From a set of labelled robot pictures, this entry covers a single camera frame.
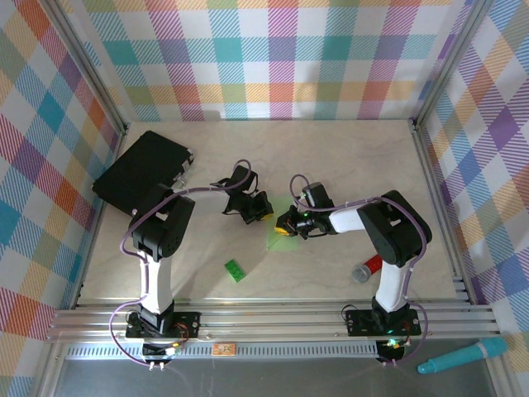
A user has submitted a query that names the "teal marker pen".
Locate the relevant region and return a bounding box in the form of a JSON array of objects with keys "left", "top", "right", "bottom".
[{"left": 417, "top": 337, "right": 508, "bottom": 375}]

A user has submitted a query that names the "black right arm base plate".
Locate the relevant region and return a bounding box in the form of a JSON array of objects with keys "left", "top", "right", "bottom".
[{"left": 345, "top": 309, "right": 421, "bottom": 337}]

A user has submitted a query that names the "aluminium corner post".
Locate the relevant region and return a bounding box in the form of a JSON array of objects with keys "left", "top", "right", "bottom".
[
  {"left": 43, "top": 0, "right": 130, "bottom": 136},
  {"left": 411, "top": 0, "right": 497, "bottom": 129}
]

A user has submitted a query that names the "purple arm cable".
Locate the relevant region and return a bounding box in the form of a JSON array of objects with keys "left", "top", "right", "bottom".
[
  {"left": 288, "top": 173, "right": 434, "bottom": 369},
  {"left": 107, "top": 160, "right": 257, "bottom": 369}
]

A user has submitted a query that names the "light green paper sheet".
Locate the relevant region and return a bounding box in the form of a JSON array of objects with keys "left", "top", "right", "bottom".
[{"left": 266, "top": 197, "right": 302, "bottom": 251}]

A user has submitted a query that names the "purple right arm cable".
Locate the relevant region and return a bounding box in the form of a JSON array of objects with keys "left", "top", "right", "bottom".
[{"left": 288, "top": 173, "right": 434, "bottom": 369}]

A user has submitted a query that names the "red glitter tube silver cap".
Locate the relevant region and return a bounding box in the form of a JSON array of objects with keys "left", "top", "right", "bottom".
[{"left": 351, "top": 254, "right": 384, "bottom": 285}]

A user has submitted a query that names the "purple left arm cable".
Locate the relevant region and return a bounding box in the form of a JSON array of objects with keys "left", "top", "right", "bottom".
[{"left": 107, "top": 160, "right": 257, "bottom": 369}]

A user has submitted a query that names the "slotted grey cable duct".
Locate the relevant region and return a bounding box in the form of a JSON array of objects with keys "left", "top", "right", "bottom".
[{"left": 65, "top": 345, "right": 379, "bottom": 360}]

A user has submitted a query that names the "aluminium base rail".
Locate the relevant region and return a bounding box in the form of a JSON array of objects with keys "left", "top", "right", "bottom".
[{"left": 45, "top": 304, "right": 501, "bottom": 344}]

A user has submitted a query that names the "aluminium side rail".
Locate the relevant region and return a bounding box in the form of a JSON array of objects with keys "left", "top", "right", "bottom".
[
  {"left": 73, "top": 123, "right": 129, "bottom": 309},
  {"left": 411, "top": 119, "right": 472, "bottom": 305}
]

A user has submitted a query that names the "green toy building brick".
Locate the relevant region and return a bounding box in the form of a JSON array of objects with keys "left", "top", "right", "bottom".
[{"left": 223, "top": 258, "right": 245, "bottom": 283}]

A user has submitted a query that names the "black carrying case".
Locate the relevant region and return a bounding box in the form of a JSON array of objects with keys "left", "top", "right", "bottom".
[{"left": 91, "top": 130, "right": 195, "bottom": 217}]

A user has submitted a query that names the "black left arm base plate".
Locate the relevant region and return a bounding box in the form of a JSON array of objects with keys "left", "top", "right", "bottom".
[{"left": 125, "top": 310, "right": 202, "bottom": 341}]

